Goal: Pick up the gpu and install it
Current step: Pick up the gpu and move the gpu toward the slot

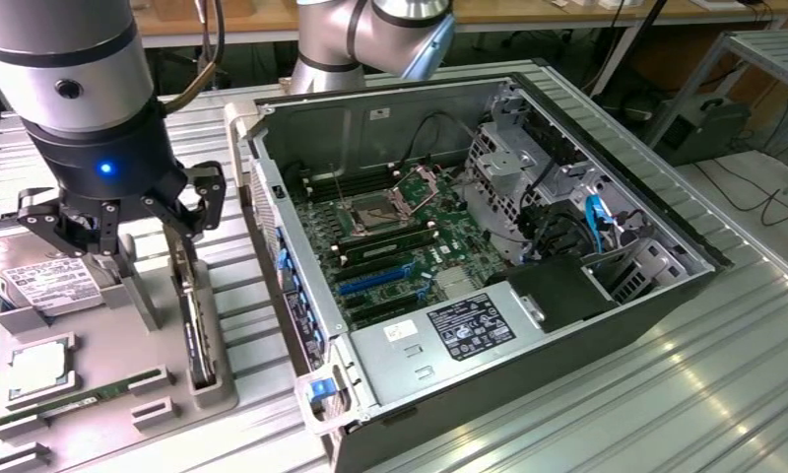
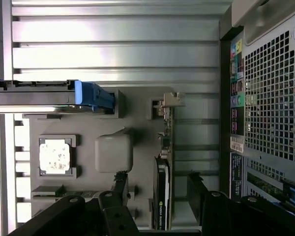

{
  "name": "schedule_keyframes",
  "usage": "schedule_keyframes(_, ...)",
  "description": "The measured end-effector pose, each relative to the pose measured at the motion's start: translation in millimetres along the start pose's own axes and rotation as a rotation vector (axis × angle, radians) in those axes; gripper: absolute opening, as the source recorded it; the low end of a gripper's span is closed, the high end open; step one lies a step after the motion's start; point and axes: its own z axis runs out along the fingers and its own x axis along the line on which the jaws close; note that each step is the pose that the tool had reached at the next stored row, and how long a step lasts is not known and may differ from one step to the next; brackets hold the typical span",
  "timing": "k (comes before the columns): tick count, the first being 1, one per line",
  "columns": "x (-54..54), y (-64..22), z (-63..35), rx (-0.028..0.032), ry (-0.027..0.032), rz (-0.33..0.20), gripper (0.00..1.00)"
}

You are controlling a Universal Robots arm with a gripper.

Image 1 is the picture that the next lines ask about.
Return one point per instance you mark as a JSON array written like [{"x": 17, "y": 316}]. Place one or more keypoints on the open black PC case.
[{"x": 447, "y": 433}]

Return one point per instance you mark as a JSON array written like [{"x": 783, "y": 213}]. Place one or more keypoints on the silver chipset heatsink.
[{"x": 459, "y": 281}]

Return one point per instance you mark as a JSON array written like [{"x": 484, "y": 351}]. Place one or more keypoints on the silver CPU chip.
[{"x": 37, "y": 367}]

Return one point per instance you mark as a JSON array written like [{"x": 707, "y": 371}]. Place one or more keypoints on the green motherboard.
[{"x": 450, "y": 246}]

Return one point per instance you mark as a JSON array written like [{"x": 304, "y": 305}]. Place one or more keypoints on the black RAM slot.
[
  {"x": 357, "y": 188},
  {"x": 348, "y": 176}
]

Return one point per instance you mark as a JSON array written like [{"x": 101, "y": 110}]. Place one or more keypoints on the metal socket cover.
[{"x": 411, "y": 173}]

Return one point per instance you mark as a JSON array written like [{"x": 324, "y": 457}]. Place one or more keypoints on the metal slat side table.
[{"x": 771, "y": 54}]

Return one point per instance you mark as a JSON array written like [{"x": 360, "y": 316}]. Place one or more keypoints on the blue case latch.
[{"x": 320, "y": 391}]

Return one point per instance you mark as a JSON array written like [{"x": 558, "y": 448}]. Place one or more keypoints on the grey parts rack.
[{"x": 105, "y": 355}]

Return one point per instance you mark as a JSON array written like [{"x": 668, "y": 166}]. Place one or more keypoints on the hard disk with blue rails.
[{"x": 39, "y": 283}]

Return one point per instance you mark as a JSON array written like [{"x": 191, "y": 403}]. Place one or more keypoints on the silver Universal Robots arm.
[{"x": 72, "y": 64}]

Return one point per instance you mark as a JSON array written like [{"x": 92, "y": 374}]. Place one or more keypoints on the metal disk bay cage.
[{"x": 506, "y": 167}]

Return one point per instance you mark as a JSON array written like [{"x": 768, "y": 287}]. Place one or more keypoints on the green RAM stick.
[{"x": 72, "y": 404}]

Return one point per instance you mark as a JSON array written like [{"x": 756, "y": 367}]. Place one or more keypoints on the black expansion slot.
[
  {"x": 387, "y": 303},
  {"x": 368, "y": 270}
]

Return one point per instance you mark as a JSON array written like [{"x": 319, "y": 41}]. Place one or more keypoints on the black box device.
[{"x": 710, "y": 130}]

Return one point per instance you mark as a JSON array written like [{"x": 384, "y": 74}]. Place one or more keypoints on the grey power supply unit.
[{"x": 394, "y": 364}]

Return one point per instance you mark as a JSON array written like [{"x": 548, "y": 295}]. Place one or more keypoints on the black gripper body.
[{"x": 105, "y": 157}]

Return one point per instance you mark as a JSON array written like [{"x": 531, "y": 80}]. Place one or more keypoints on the CPU socket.
[{"x": 378, "y": 214}]

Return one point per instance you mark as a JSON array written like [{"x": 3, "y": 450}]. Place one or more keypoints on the wooden desk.
[{"x": 532, "y": 15}]

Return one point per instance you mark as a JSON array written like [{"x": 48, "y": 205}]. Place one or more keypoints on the blue expansion slot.
[{"x": 375, "y": 283}]

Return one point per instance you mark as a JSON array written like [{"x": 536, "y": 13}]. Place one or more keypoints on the thin metal locking lever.
[{"x": 339, "y": 187}]

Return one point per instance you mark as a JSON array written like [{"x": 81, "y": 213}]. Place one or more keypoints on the graphics card with metal bracket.
[{"x": 193, "y": 315}]

